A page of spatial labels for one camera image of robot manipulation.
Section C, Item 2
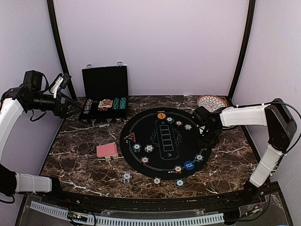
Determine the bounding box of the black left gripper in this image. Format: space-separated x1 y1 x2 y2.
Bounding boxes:
27 90 82 119

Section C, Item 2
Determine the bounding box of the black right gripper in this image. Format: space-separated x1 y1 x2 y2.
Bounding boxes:
195 126 220 149

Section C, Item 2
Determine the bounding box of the blue tan chip stack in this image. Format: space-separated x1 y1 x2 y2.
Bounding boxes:
144 145 154 153
184 124 192 130

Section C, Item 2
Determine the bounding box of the blue round blind button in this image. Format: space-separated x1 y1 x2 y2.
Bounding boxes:
184 161 195 170

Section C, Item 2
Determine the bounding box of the orange round blind button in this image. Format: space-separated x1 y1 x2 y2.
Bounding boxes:
157 113 166 120

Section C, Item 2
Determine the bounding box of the red card deck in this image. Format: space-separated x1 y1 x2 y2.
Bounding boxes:
98 99 113 109
96 143 118 158

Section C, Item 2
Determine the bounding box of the brown poker chip stack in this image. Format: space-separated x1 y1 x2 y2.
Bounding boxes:
152 177 161 186

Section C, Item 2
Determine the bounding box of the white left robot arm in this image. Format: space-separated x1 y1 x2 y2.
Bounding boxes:
0 84 82 205

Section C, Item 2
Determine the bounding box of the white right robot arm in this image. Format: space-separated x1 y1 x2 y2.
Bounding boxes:
44 116 268 198

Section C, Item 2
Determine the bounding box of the red dice row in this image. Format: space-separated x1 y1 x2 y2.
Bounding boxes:
98 108 108 112

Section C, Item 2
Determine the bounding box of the red card deck in case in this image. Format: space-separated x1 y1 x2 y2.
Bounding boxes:
98 99 113 109

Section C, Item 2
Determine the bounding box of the clear round dealer button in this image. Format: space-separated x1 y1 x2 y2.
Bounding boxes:
102 99 112 105

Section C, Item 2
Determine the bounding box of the black poker chip case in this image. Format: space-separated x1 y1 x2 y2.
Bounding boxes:
79 65 129 123

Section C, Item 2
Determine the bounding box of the green and blue chip row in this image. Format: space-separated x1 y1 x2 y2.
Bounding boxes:
112 98 120 110

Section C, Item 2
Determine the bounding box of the round black poker mat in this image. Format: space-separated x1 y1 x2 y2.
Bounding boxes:
119 108 212 180

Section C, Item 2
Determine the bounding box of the teal and blue chip row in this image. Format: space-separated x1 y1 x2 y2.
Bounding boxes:
119 97 127 110

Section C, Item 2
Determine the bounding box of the gold card box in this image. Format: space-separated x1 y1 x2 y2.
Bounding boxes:
105 143 121 161

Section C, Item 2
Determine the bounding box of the red triangular all-in marker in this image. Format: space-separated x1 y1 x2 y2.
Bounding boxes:
124 132 136 143

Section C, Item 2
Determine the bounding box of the blue chip stack on table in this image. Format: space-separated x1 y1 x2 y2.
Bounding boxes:
122 172 132 184

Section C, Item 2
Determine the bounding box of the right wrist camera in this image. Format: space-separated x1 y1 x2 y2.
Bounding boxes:
192 106 210 126

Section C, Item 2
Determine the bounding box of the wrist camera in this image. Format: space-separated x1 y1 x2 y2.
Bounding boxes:
23 70 44 91
192 106 210 126

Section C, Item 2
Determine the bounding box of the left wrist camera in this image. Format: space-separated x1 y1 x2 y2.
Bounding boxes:
23 70 44 91

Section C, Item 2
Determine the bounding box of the white slotted cable duct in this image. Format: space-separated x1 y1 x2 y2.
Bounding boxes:
30 201 224 226

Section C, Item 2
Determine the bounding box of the black right frame post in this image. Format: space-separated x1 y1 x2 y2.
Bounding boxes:
227 0 256 103

